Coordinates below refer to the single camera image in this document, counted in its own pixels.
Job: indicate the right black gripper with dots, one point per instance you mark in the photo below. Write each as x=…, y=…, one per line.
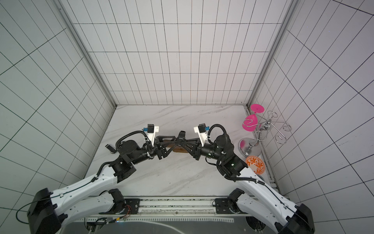
x=197, y=149

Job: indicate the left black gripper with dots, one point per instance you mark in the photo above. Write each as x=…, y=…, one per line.
x=159, y=140

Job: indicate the brown wooden watch stand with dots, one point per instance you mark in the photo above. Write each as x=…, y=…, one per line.
x=176, y=149

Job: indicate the black round wrist watch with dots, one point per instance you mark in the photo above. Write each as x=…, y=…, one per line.
x=182, y=135

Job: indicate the black rectangular smart watch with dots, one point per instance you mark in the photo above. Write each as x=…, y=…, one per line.
x=111, y=149

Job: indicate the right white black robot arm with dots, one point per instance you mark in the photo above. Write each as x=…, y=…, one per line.
x=253, y=195

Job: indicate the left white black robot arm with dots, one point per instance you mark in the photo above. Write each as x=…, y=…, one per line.
x=96, y=194

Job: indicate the pink plastic wine glass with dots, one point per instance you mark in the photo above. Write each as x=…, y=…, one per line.
x=250, y=123

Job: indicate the orange patterned plate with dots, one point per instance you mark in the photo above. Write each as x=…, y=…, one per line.
x=256, y=164

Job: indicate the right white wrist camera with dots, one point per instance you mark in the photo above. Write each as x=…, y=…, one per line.
x=201, y=130

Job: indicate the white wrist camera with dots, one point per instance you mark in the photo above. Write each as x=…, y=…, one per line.
x=201, y=130
x=151, y=130

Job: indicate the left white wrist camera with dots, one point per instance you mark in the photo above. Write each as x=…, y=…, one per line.
x=151, y=130

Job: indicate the silver wire glass rack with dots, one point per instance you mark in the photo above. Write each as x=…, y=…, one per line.
x=251, y=146

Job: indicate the aluminium mounting rail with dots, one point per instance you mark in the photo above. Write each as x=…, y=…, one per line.
x=175, y=206

